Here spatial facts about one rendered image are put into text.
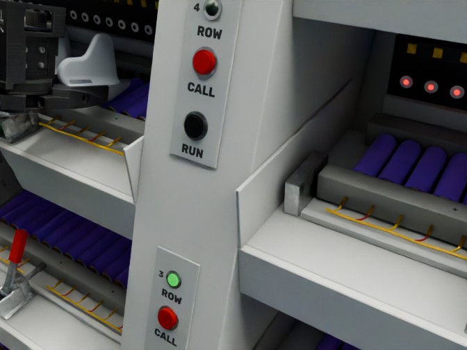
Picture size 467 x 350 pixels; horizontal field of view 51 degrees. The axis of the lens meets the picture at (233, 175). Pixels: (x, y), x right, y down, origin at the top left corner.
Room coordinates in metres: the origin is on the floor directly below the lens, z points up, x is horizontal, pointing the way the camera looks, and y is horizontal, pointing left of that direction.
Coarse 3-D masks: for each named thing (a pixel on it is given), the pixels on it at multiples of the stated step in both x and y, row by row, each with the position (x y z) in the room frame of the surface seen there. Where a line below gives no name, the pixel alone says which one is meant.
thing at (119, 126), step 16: (48, 112) 0.47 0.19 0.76; (64, 112) 0.46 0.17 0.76; (80, 112) 0.45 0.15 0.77; (96, 112) 0.44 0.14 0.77; (112, 112) 0.44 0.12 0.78; (96, 128) 0.44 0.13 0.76; (112, 128) 0.43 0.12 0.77; (128, 128) 0.42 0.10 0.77; (144, 128) 0.41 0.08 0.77; (96, 144) 0.42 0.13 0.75; (128, 144) 0.42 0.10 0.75
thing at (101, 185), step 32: (96, 32) 0.61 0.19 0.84; (32, 160) 0.41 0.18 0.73; (64, 160) 0.41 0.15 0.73; (96, 160) 0.41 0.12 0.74; (128, 160) 0.34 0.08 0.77; (32, 192) 0.43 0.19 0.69; (64, 192) 0.40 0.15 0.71; (96, 192) 0.37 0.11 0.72; (128, 192) 0.36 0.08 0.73; (128, 224) 0.37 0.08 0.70
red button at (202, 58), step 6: (198, 54) 0.32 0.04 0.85; (204, 54) 0.32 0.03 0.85; (210, 54) 0.32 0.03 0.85; (198, 60) 0.32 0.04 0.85; (204, 60) 0.32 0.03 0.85; (210, 60) 0.32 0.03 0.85; (198, 66) 0.32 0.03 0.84; (204, 66) 0.32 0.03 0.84; (210, 66) 0.32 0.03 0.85; (198, 72) 0.32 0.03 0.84; (204, 72) 0.32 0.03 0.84
